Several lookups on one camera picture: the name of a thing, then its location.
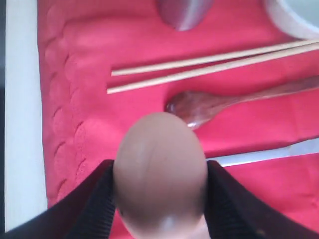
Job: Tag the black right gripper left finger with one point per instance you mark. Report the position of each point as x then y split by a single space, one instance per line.
86 213

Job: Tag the dark wooden spoon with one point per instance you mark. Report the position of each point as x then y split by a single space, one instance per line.
197 108

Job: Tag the wooden chopstick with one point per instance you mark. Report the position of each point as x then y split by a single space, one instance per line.
212 58
215 68

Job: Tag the brown egg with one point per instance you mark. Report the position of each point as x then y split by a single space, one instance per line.
160 178

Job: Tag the red tablecloth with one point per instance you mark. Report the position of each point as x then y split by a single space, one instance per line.
81 41

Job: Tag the stainless steel cup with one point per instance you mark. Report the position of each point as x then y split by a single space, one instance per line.
183 15

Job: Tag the silver table knife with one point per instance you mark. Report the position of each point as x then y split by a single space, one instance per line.
310 146

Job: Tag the left wooden chopstick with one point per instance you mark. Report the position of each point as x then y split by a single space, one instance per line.
212 58

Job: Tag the white ceramic bowl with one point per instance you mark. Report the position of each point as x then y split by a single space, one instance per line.
296 18

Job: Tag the right wooden chopstick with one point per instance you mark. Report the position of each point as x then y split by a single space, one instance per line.
215 68

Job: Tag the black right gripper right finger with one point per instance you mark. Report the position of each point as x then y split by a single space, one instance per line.
232 212

